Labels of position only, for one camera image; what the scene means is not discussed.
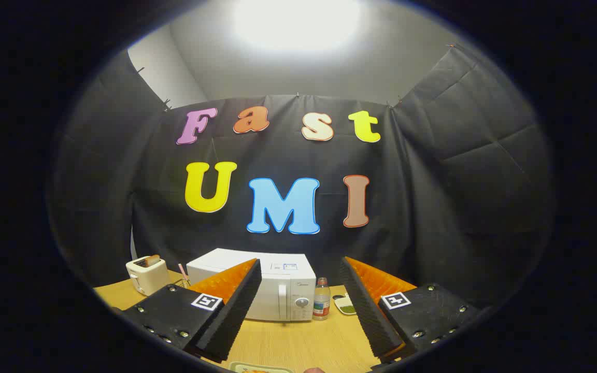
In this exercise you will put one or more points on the clear bottle red cap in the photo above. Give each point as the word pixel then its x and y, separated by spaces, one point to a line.
pixel 321 303

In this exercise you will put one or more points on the black backdrop cloth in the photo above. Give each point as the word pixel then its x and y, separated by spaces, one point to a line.
pixel 407 207

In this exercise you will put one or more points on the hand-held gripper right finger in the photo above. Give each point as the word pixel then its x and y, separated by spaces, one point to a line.
pixel 366 311

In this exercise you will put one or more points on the toasted bread slice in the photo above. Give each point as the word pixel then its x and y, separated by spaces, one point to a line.
pixel 152 259

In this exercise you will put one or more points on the pink stick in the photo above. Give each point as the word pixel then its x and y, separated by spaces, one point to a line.
pixel 182 272

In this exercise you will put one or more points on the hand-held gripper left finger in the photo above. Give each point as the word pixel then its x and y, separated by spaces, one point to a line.
pixel 241 305

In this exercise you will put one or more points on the white divided bean dish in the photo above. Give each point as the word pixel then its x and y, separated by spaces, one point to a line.
pixel 346 306

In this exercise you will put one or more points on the white toaster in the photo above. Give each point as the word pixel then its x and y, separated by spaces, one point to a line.
pixel 148 280

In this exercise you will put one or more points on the pale green plate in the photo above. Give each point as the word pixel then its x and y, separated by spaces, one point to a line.
pixel 262 368

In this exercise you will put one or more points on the white microwave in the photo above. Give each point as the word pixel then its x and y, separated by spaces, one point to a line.
pixel 298 282

